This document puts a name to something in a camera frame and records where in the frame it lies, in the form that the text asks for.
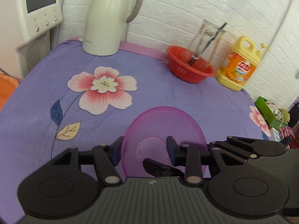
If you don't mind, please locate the purple plastic bowl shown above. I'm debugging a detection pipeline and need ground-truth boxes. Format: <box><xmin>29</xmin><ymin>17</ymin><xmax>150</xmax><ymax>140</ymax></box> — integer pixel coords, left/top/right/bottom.
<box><xmin>121</xmin><ymin>106</ymin><xmax>207</xmax><ymax>178</ymax></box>

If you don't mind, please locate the green cardboard box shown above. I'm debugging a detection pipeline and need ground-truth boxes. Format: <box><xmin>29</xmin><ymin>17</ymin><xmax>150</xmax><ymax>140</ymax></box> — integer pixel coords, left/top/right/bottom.
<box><xmin>254</xmin><ymin>97</ymin><xmax>288</xmax><ymax>129</ymax></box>

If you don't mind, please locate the purple floral tablecloth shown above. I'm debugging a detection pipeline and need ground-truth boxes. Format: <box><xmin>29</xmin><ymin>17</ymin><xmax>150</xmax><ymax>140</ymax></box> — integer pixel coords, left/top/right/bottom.
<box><xmin>1</xmin><ymin>40</ymin><xmax>266</xmax><ymax>223</ymax></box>

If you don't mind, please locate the yellow dish soap bottle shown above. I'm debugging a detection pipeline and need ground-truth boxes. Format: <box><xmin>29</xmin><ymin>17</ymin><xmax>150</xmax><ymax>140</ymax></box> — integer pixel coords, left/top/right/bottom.
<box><xmin>215</xmin><ymin>36</ymin><xmax>263</xmax><ymax>91</ymax></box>

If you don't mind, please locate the red plastic colander basket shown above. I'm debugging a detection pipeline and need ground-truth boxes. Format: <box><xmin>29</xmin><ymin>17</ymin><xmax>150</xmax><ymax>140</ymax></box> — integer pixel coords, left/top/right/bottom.
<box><xmin>167</xmin><ymin>46</ymin><xmax>215</xmax><ymax>84</ymax></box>

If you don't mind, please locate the clear glass pitcher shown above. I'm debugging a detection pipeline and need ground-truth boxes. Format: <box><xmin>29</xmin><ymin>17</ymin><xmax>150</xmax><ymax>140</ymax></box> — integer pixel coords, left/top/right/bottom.
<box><xmin>186</xmin><ymin>19</ymin><xmax>227</xmax><ymax>66</ymax></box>

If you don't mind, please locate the black stirring stick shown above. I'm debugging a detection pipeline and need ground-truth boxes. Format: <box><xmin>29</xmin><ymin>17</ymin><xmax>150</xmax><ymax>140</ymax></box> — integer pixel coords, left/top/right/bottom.
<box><xmin>190</xmin><ymin>22</ymin><xmax>228</xmax><ymax>65</ymax></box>

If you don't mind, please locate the orange plastic basin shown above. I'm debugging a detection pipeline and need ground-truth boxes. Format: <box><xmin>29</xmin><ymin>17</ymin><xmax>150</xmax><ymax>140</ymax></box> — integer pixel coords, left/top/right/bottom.
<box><xmin>0</xmin><ymin>73</ymin><xmax>19</xmax><ymax>109</ymax></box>

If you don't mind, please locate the white thermos kettle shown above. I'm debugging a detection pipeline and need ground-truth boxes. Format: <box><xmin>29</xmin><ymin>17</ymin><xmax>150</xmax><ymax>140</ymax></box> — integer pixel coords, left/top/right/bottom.
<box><xmin>83</xmin><ymin>0</ymin><xmax>143</xmax><ymax>56</ymax></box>

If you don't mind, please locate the white water dispenser machine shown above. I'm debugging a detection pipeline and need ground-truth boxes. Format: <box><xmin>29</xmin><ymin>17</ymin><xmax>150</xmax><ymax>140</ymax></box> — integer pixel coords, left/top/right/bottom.
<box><xmin>1</xmin><ymin>0</ymin><xmax>62</xmax><ymax>81</ymax></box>

